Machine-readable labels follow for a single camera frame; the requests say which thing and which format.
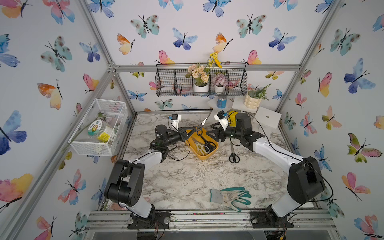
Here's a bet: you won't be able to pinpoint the cream pot with green plant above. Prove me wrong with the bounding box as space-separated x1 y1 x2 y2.
244 84 271 110

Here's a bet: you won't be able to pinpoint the teal grey gardening glove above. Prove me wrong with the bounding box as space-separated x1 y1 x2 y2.
210 187 252 212

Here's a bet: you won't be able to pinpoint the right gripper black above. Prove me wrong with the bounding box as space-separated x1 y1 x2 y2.
205 121 244 143

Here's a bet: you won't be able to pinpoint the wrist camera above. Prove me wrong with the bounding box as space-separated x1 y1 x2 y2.
169 114 182 131
214 111 229 130

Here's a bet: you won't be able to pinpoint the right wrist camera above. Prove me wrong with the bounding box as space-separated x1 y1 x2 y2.
214 111 229 130

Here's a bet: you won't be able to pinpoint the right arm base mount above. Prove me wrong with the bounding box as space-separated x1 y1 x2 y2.
250 208 294 229

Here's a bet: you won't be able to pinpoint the clear acrylic wall box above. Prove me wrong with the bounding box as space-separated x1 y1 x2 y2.
68 99 128 157

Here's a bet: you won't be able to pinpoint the white stepped display stand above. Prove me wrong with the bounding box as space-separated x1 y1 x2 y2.
208 97 281 129

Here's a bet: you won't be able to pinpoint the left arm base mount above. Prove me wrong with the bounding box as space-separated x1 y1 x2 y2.
127 205 171 230

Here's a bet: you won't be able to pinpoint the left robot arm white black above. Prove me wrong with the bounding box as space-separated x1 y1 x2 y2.
104 125 197 219

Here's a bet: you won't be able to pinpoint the round green-lidded jar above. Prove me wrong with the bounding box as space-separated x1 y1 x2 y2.
88 120 114 144

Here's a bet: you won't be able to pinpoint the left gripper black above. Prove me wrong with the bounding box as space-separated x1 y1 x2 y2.
163 127 195 149

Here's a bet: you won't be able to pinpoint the beige flowers in white pot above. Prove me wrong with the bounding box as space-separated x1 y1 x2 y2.
186 64 209 94

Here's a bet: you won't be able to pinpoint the blue tin can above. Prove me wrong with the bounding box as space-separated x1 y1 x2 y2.
217 93 227 109

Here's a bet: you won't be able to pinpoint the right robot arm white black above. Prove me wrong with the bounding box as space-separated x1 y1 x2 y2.
207 111 326 219

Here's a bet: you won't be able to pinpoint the purple flowers in white pot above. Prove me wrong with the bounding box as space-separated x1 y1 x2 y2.
213 73 229 93

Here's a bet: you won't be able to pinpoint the yellow plastic storage box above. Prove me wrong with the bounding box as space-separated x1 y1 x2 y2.
186 129 219 161

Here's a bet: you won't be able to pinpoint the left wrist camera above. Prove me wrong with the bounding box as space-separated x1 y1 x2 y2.
169 114 182 131

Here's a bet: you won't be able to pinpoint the yellow artificial flower stem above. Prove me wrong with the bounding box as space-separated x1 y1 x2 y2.
207 52 222 69

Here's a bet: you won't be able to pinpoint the small black-handled scissors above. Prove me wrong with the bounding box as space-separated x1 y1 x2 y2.
187 118 208 140

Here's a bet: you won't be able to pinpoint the yellow plastic bottle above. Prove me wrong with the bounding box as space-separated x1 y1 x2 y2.
228 111 238 127

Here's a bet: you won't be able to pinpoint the pink dustpan brush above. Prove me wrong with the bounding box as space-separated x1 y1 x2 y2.
108 202 127 211

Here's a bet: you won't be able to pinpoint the black wire wall basket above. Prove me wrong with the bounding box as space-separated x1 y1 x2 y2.
155 62 248 97

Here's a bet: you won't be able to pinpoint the cream-handled kitchen scissors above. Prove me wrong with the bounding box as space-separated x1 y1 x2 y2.
194 141 210 156

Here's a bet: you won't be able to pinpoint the aluminium front rail frame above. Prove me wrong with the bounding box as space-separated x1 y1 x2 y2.
85 209 340 240

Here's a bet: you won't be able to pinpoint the long black-handled scissors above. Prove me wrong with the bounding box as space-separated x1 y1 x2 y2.
229 142 240 164

